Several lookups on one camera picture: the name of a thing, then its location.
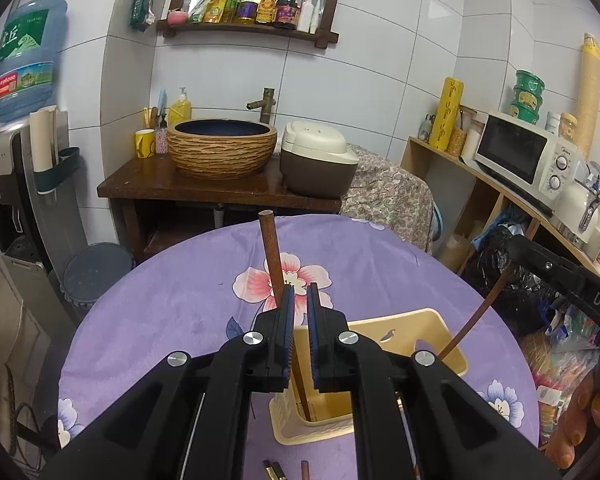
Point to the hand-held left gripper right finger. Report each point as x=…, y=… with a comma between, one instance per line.
x=314, y=312

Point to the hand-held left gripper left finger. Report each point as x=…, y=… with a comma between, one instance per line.
x=287, y=312

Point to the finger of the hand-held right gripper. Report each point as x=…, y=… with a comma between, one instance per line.
x=565, y=280

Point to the thick brown wooden chopstick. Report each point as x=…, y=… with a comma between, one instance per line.
x=272, y=250

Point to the cream plastic utensil holder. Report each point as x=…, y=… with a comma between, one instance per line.
x=405, y=322

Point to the thin dark brown chopstick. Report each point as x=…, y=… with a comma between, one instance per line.
x=472, y=322

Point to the person's right hand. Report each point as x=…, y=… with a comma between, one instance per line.
x=570, y=435

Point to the colourful printed bags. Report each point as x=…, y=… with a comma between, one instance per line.
x=560, y=375

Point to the black plastic bag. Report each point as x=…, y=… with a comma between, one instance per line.
x=510, y=290

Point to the white kettle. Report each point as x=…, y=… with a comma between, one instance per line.
x=570, y=210

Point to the blue plastic bag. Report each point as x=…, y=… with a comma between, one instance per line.
x=495, y=227

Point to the chrome tap fitting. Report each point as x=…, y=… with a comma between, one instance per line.
x=592, y=195

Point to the purple floral tablecloth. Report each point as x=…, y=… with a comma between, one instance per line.
x=180, y=320

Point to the light wooden shelf cabinet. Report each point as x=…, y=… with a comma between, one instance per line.
x=487, y=205

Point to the white microwave oven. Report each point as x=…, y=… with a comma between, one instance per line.
x=510, y=155

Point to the paisley patterned cloth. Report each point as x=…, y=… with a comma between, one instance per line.
x=385, y=195

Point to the light blue plastic tub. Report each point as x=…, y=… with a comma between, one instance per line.
x=437, y=222

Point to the cream and brown rice cooker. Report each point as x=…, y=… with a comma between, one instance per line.
x=317, y=170

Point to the yellowish jar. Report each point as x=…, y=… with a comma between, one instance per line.
x=568, y=127

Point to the white-lidded jar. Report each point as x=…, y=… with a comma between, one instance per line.
x=553, y=124

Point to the white jar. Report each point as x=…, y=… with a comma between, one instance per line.
x=472, y=142

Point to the green instant noodle bowl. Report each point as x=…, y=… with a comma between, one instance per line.
x=530, y=81
x=525, y=115
x=527, y=98

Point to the brown ribbed sink basin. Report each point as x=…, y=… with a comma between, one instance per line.
x=220, y=152

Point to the jar of yellow grains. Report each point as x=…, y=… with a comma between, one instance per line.
x=456, y=142

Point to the tall stack of paper cups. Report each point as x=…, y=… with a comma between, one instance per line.
x=588, y=100

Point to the dark wooden vanity table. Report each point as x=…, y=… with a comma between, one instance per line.
x=145, y=183

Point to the yellow patterned roll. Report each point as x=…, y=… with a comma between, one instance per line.
x=446, y=110

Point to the brass faucet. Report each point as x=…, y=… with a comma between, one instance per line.
x=267, y=105

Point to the small dark pump bottle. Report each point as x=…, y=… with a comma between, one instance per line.
x=161, y=140

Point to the yellow cup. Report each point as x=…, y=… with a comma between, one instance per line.
x=145, y=145

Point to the yellow soap pump bottle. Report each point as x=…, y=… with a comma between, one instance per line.
x=180, y=110

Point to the white tube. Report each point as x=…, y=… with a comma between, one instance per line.
x=316, y=17

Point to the white plastic bottle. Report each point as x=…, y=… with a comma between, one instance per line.
x=306, y=15

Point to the dark soy sauce bottle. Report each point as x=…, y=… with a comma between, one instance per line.
x=286, y=7

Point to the yellow-label sauce bottle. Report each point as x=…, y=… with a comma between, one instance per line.
x=266, y=7

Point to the purple-label oil bottle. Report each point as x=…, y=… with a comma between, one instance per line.
x=248, y=7

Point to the green-capped oil bottle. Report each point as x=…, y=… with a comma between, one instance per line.
x=233, y=5

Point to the yellow snack packet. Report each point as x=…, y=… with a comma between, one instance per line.
x=210, y=7

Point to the pink bowl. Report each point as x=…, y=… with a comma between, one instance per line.
x=176, y=17

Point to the white water dispenser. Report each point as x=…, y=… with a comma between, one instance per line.
x=0, y=170

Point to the green hanging packet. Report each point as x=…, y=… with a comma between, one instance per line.
x=141, y=5

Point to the blue water jug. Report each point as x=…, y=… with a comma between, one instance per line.
x=27, y=60

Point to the dark green wall holder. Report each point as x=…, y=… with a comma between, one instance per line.
x=62, y=175

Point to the dark wooden wall shelf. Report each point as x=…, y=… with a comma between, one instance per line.
x=205, y=28

